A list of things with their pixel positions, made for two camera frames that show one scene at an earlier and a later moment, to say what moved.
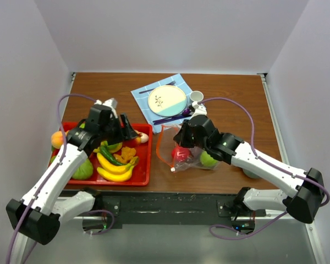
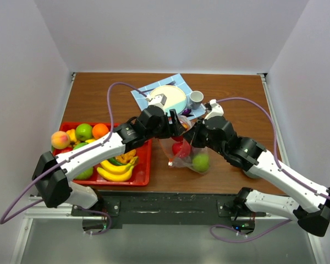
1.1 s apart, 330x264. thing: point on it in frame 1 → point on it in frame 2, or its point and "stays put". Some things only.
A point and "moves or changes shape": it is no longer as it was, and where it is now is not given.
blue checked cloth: [159, 123] stays put
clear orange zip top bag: [166, 143] moves or changes shape
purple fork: [171, 83] stays put
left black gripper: [127, 130] → [177, 129]
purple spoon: [186, 112] stays put
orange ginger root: [126, 154] stays put
